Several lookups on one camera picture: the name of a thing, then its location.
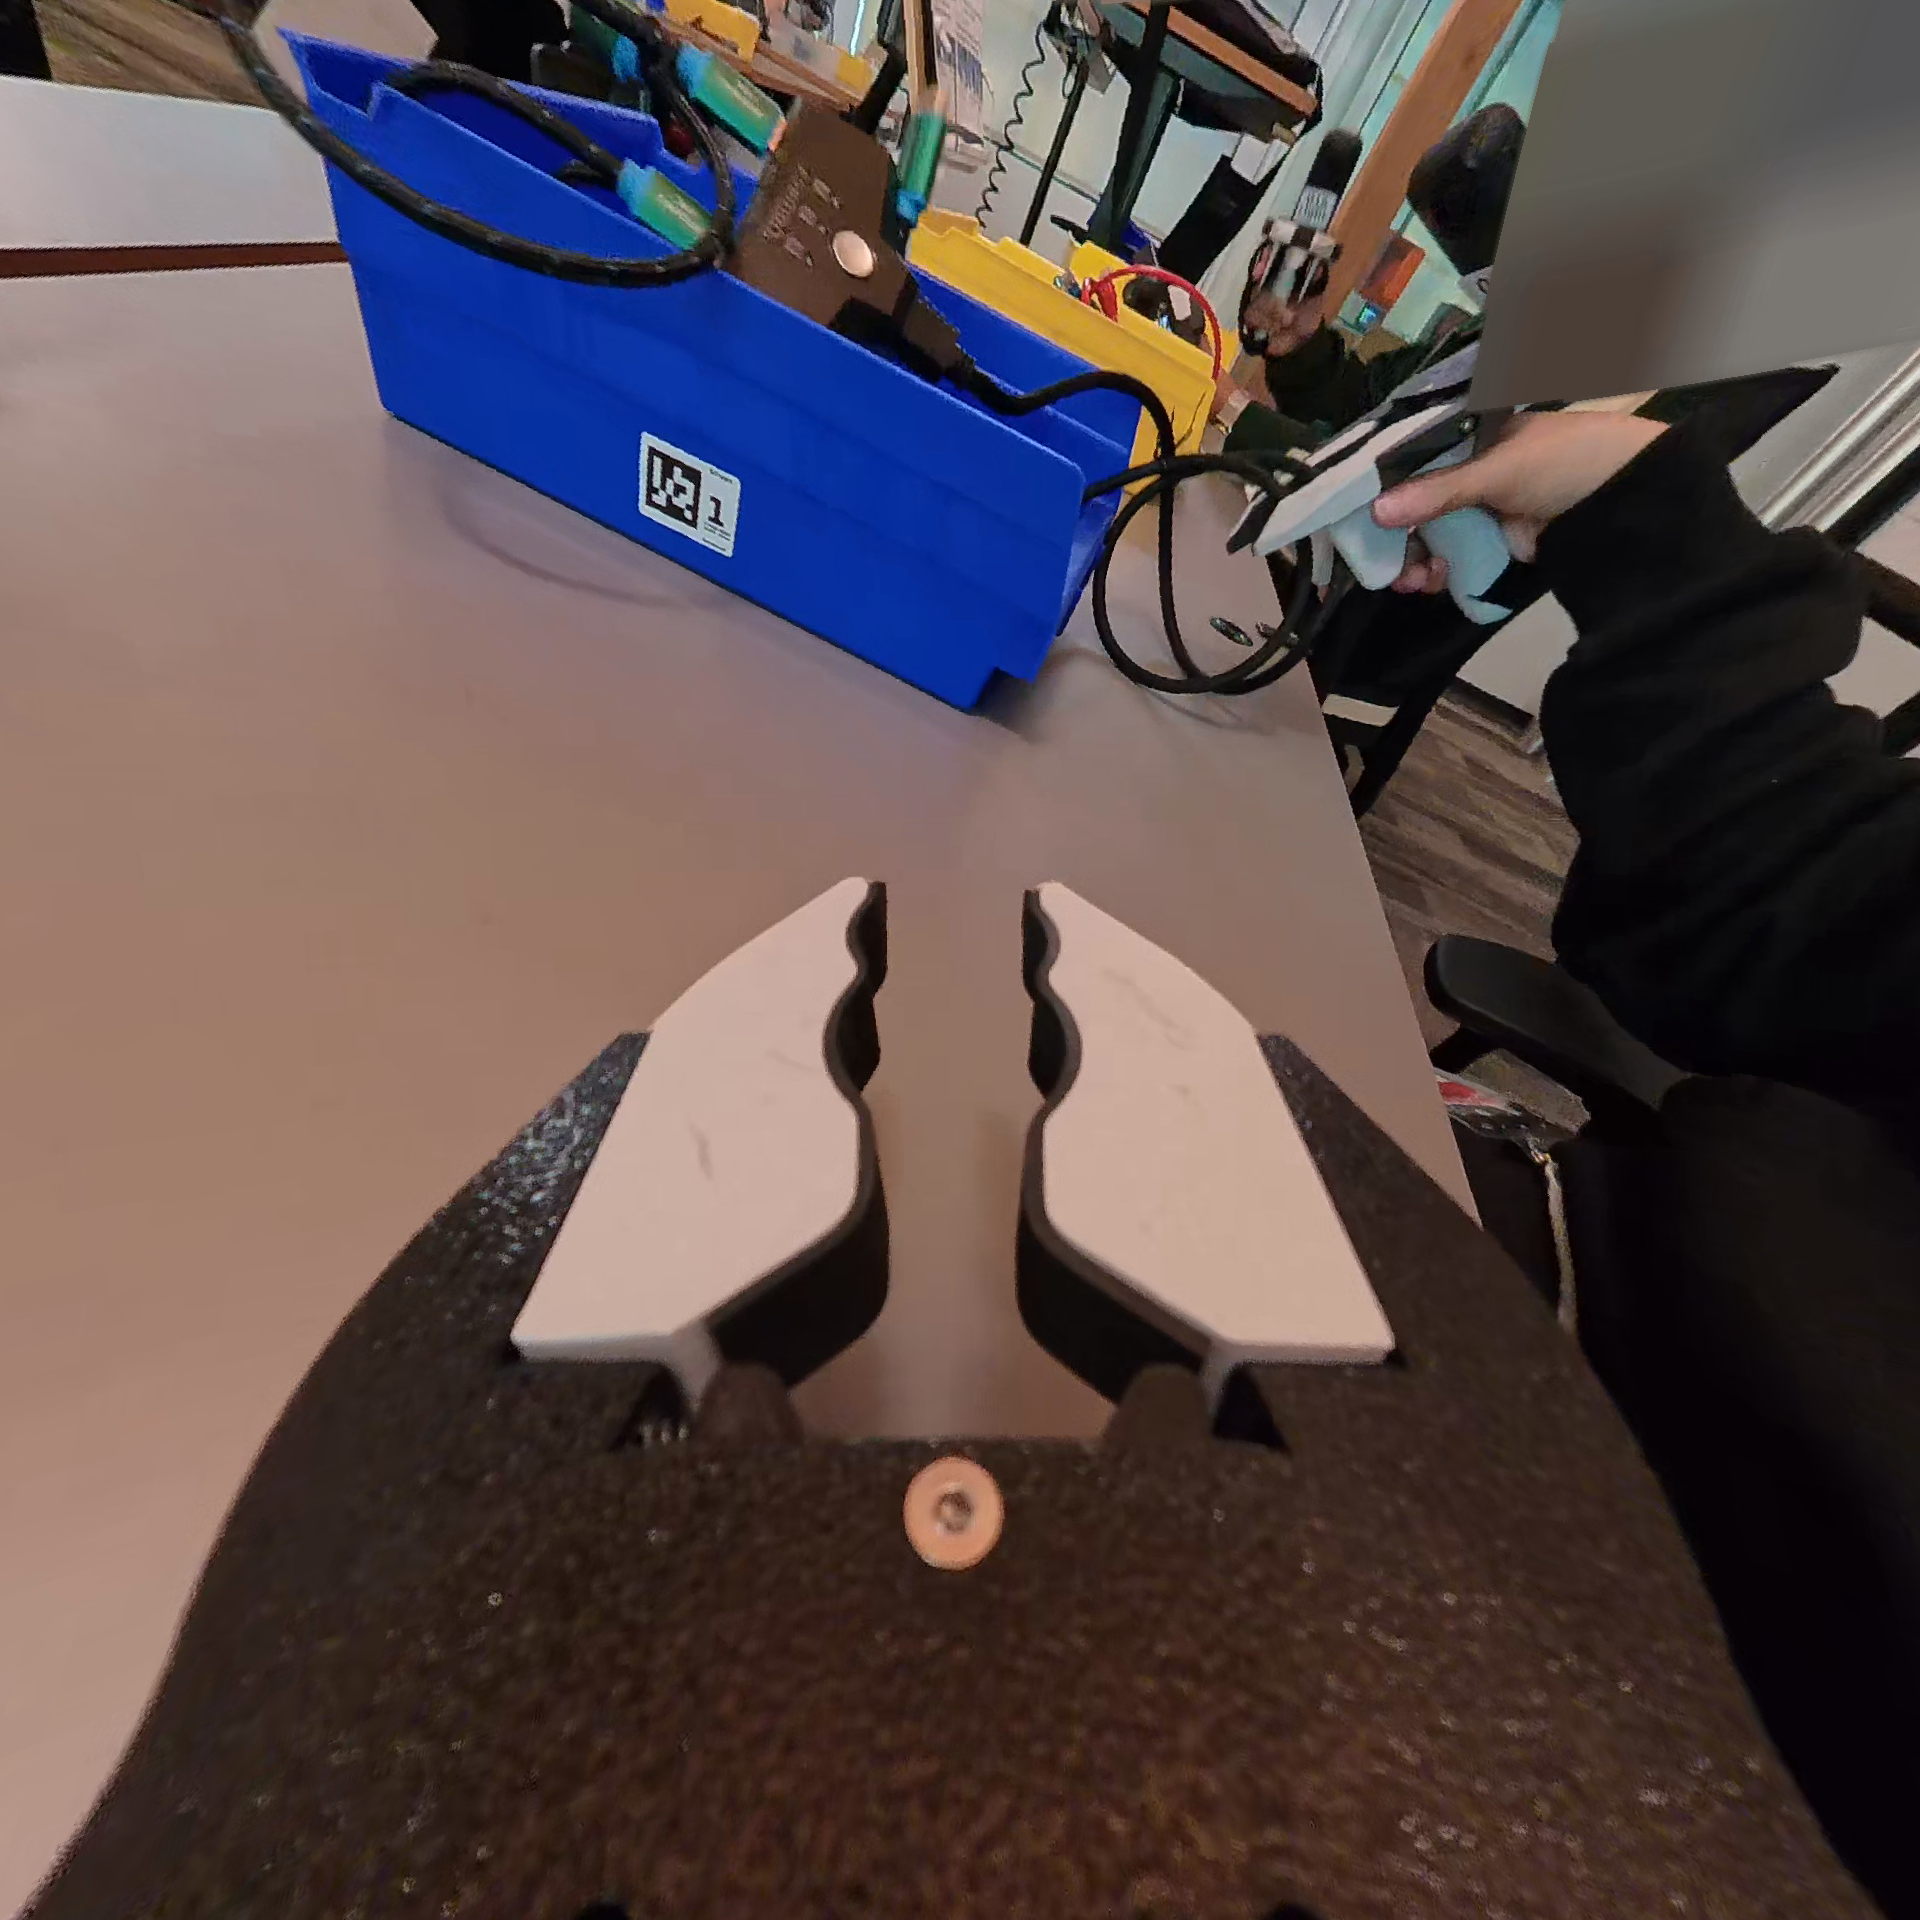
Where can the yellow plastic bin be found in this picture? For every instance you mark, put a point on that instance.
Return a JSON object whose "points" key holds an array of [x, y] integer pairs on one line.
{"points": [[1037, 307]]}

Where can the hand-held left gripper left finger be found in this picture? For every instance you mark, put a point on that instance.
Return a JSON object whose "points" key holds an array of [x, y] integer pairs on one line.
{"points": [[704, 1171]]}

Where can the person's black pants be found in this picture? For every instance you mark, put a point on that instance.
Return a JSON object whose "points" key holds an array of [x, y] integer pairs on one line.
{"points": [[1740, 1424]]}

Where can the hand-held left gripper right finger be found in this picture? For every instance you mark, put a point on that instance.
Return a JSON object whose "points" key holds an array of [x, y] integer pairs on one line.
{"points": [[1200, 1184]]}

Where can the wooden post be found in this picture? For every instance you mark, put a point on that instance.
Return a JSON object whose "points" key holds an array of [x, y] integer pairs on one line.
{"points": [[1425, 135]]}

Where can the blue plastic bin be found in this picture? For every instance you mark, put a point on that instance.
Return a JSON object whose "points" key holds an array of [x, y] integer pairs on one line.
{"points": [[840, 466]]}

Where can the black chair armrest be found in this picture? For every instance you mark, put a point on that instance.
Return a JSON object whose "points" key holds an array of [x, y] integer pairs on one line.
{"points": [[1545, 1020]]}

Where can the grey adjacent table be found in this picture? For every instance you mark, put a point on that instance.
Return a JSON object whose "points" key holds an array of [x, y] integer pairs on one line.
{"points": [[135, 165]]}

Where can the person's right forearm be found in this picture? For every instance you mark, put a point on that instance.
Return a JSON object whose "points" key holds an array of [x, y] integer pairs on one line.
{"points": [[1711, 720]]}

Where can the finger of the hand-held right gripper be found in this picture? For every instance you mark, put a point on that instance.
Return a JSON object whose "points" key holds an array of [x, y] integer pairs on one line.
{"points": [[1389, 429], [1320, 503]]}

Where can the person's right hand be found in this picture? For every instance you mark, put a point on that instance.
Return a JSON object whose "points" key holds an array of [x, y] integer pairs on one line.
{"points": [[1553, 469]]}

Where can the black adapter box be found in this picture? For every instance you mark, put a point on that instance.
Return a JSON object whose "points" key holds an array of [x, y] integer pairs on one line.
{"points": [[819, 226]]}

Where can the black-legged standing desk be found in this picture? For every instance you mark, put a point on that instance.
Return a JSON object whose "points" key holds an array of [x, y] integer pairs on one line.
{"points": [[1200, 60]]}

